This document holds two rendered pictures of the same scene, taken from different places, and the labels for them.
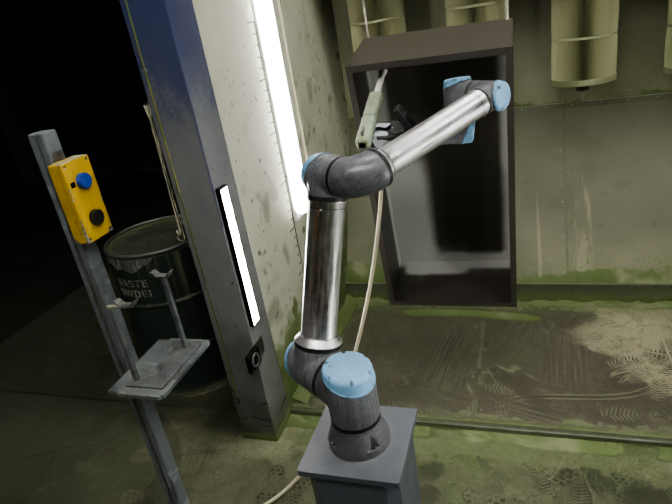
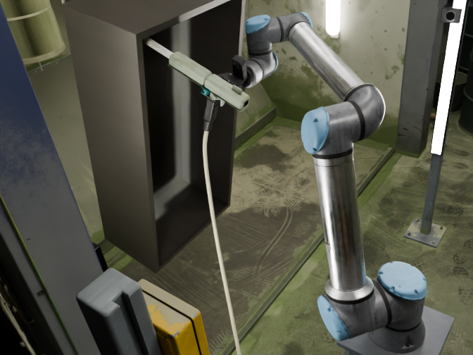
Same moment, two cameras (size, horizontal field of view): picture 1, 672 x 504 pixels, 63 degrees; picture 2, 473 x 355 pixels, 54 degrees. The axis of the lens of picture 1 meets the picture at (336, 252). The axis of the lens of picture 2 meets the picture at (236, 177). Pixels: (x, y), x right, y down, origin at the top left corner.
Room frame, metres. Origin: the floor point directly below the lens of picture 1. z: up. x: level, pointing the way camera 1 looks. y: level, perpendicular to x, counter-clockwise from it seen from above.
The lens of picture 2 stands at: (1.42, 1.14, 2.06)
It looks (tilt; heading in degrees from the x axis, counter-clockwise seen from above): 34 degrees down; 290
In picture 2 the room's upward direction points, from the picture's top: 7 degrees counter-clockwise
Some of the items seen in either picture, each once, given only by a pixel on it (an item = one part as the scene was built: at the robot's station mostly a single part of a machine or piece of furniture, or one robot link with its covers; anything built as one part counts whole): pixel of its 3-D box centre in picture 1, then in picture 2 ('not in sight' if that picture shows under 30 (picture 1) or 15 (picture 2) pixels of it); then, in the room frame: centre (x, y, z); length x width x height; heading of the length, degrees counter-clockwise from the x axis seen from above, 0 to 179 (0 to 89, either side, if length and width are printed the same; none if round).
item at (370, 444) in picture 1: (357, 425); (397, 320); (1.31, 0.02, 0.69); 0.19 x 0.19 x 0.10
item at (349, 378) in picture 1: (349, 387); (398, 294); (1.32, 0.03, 0.83); 0.17 x 0.15 x 0.18; 33
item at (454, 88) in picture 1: (459, 95); (261, 34); (1.85, -0.49, 1.52); 0.12 x 0.09 x 0.12; 33
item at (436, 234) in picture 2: not in sight; (425, 232); (1.09, -1.24, 0.01); 0.20 x 0.20 x 0.01; 69
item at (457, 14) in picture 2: not in sight; (452, 13); (1.13, -1.22, 1.35); 0.09 x 0.07 x 0.07; 159
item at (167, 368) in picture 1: (152, 326); not in sight; (1.67, 0.66, 0.95); 0.26 x 0.15 x 0.32; 159
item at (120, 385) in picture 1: (161, 366); not in sight; (1.67, 0.68, 0.78); 0.31 x 0.23 x 0.01; 159
